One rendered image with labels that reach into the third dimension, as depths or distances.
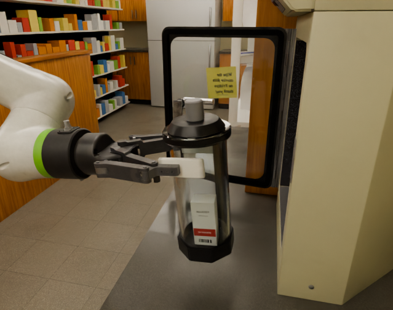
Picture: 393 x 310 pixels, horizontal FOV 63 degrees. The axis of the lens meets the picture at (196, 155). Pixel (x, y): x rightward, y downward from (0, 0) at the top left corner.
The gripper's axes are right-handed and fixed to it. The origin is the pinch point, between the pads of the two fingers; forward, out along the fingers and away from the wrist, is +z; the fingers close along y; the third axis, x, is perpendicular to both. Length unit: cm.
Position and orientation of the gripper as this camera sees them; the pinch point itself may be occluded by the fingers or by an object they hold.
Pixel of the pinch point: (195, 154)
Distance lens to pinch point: 51.6
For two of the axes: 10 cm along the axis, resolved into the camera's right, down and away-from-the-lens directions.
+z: 9.6, 0.1, -2.7
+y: 2.5, -3.9, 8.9
